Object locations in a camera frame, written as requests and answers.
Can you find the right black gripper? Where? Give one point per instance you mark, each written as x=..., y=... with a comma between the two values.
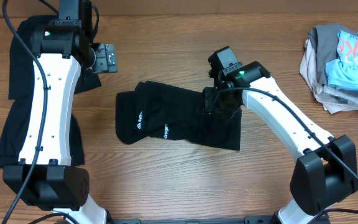
x=209, y=106

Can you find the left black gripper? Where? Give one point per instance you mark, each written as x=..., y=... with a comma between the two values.
x=106, y=58

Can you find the black t-shirt with logo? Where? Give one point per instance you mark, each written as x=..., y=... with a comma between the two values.
x=172, y=113

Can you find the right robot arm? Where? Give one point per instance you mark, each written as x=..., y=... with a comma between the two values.
x=325, y=166

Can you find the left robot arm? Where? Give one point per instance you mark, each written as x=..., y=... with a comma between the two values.
x=61, y=51

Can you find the black folded garment pile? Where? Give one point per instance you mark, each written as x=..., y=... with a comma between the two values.
x=21, y=88

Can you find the beige garment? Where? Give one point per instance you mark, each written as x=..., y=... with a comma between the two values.
x=333, y=100

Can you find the grey t-shirt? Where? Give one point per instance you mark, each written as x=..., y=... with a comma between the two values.
x=324, y=40

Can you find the light blue printed t-shirt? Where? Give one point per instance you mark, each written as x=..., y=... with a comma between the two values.
x=342, y=72

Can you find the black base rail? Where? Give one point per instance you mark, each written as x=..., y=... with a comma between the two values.
x=194, y=221

